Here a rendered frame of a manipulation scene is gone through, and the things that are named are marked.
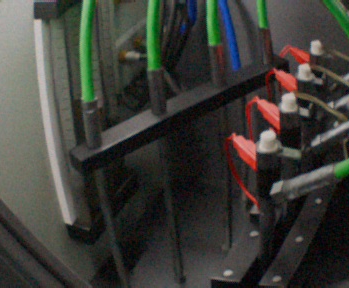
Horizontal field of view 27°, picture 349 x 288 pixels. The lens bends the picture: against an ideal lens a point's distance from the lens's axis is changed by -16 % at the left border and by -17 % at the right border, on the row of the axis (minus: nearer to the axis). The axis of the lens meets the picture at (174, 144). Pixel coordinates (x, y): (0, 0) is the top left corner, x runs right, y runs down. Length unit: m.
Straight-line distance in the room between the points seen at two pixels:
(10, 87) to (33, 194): 0.16
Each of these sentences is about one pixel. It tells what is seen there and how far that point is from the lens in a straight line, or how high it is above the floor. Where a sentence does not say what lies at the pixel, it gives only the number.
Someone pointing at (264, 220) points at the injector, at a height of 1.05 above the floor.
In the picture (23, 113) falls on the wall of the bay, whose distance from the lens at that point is 0.91.
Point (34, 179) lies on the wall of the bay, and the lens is 0.96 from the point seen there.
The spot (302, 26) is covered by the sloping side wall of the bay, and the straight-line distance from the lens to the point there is 1.09.
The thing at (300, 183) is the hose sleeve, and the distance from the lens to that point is 0.71.
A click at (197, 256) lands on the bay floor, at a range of 1.16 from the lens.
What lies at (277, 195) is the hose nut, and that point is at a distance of 0.73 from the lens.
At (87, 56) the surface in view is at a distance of 0.85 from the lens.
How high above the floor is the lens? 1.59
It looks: 33 degrees down
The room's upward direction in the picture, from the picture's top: 6 degrees counter-clockwise
